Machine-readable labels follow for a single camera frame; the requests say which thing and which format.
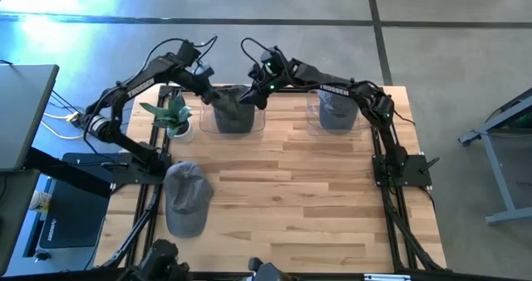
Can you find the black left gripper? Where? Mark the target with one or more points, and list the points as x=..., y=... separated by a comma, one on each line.
x=203, y=78

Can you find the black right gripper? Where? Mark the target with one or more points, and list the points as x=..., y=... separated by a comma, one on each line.
x=264, y=82

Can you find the blue-grey baseball cap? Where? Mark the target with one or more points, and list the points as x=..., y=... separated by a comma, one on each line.
x=337, y=114

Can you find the grey baseball cap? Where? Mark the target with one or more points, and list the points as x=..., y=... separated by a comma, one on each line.
x=187, y=202

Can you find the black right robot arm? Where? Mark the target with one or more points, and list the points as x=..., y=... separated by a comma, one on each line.
x=332, y=87

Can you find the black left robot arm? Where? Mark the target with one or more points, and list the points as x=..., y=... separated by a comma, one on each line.
x=137, y=87

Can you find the clear plastic bin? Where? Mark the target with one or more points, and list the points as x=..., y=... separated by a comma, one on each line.
x=365, y=123
x=205, y=127

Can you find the green plant in white pot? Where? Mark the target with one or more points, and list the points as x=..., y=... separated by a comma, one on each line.
x=174, y=119

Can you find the black clamp lever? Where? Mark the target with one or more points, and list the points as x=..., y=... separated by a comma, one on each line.
x=114, y=164
x=430, y=164

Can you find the black desk support beam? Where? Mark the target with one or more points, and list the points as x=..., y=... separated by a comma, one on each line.
x=62, y=171

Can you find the grey desk top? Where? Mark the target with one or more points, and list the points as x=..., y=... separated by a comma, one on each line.
x=25, y=114

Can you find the white cup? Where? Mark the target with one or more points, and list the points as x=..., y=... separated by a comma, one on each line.
x=39, y=201

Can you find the dark grey desk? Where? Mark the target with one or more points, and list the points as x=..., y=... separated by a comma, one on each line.
x=12, y=214

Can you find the small black knob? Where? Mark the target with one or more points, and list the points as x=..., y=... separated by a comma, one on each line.
x=41, y=255

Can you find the grey metal stand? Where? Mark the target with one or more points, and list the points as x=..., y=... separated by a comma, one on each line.
x=500, y=189

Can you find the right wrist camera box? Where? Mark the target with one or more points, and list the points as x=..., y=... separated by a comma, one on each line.
x=272, y=61

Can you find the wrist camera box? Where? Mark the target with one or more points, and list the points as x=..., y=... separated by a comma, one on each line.
x=272, y=61
x=188, y=52

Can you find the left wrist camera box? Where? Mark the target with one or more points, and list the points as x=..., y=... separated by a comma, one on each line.
x=188, y=52

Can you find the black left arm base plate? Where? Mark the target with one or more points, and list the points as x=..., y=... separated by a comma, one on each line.
x=124, y=175

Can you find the black aluminium table frame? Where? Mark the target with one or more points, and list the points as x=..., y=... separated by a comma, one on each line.
x=145, y=231

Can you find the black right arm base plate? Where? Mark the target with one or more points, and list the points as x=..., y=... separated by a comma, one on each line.
x=415, y=175

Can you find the silver metal bracket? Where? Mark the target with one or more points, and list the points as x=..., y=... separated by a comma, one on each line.
x=386, y=277

